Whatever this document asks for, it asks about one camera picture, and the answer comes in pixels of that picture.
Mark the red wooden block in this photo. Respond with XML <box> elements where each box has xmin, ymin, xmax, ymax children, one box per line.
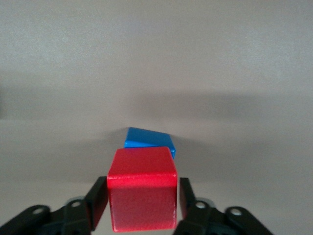
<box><xmin>107</xmin><ymin>146</ymin><xmax>179</xmax><ymax>233</ymax></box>

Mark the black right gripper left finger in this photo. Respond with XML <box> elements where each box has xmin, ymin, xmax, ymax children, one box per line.
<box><xmin>0</xmin><ymin>175</ymin><xmax>109</xmax><ymax>235</ymax></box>

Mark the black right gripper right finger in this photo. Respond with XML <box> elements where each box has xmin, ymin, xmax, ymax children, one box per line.
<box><xmin>174</xmin><ymin>177</ymin><xmax>277</xmax><ymax>235</ymax></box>

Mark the blue wooden block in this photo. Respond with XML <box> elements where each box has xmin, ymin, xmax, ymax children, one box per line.
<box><xmin>123</xmin><ymin>126</ymin><xmax>177</xmax><ymax>160</ymax></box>

